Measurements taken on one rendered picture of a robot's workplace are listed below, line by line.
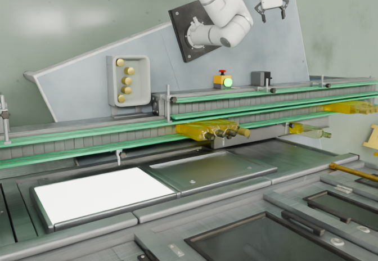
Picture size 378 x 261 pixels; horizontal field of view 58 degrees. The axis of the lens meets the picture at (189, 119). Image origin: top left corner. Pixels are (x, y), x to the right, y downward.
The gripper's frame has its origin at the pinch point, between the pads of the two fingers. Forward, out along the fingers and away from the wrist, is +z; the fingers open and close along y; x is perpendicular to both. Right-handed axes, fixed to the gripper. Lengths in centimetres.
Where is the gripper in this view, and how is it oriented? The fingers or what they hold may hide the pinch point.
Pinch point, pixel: (273, 18)
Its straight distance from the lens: 180.5
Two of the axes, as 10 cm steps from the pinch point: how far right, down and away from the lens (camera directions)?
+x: -0.5, 1.6, -9.9
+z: 1.9, 9.7, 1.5
